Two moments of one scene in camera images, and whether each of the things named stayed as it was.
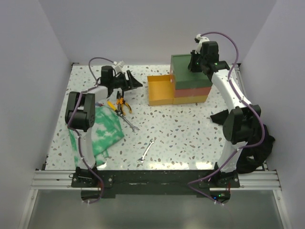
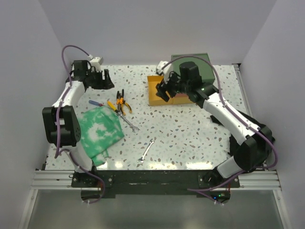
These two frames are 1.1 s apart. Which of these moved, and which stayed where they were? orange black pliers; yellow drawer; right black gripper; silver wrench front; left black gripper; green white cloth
Moved: left black gripper; right black gripper
Stayed: green white cloth; silver wrench front; orange black pliers; yellow drawer
